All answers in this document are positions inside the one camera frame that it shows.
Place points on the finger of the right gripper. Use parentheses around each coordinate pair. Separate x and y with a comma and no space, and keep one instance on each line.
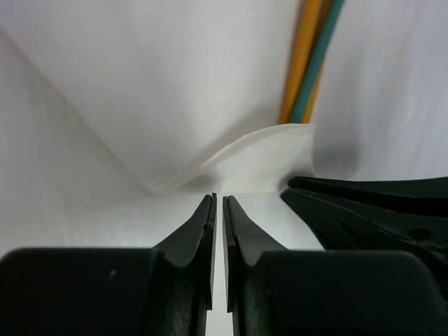
(423,197)
(339,224)

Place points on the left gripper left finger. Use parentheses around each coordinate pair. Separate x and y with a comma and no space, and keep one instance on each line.
(182,281)

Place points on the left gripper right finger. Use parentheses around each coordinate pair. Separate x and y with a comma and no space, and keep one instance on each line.
(247,291)

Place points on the teal plastic spoon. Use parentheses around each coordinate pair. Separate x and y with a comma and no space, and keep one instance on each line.
(316,59)

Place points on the white paper napkin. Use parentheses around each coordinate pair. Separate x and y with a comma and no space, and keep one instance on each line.
(164,83)

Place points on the orange plastic fork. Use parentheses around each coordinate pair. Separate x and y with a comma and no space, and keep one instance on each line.
(325,8)

